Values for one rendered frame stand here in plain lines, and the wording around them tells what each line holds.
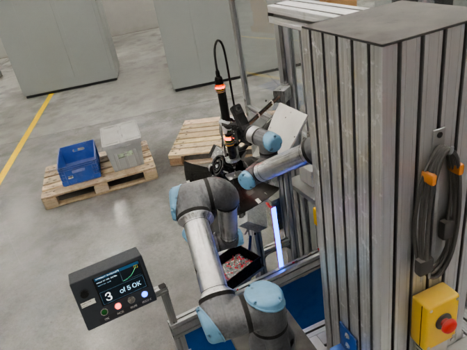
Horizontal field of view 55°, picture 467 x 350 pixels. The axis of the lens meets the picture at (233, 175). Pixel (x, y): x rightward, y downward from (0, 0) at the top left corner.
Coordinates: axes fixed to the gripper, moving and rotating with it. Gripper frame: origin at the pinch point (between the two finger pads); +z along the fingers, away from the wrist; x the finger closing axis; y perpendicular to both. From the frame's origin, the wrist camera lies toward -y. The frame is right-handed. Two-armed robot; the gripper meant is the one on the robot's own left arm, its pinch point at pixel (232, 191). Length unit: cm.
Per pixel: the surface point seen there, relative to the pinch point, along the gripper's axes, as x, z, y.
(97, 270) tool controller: -9, -69, 17
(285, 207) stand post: 38, 44, -1
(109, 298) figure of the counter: 1, -72, 14
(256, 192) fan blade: 1.0, 1.3, -11.7
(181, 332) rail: 37, -52, 8
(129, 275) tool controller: -3, -63, 9
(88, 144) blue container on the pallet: 55, 179, 301
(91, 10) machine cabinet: -71, 484, 524
